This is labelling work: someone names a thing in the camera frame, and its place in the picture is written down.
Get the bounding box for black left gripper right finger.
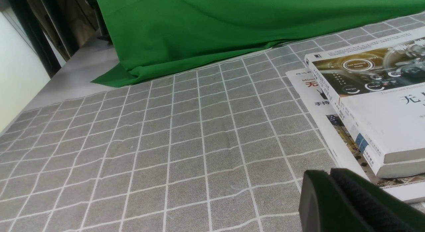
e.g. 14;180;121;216
330;168;425;232

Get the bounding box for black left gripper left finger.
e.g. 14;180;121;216
299;170;371;232

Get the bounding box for bottom large white book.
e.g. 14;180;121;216
286;68;425;205

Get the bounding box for middle white book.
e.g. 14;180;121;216
345;125;425;178

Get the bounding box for grey checkered tablecloth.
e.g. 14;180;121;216
1;13;424;232

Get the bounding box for top white driving book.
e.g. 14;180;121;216
304;27;425;164

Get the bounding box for green backdrop cloth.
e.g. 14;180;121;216
93;0;425;87

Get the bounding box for dark wooden boards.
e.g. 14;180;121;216
1;0;112;78

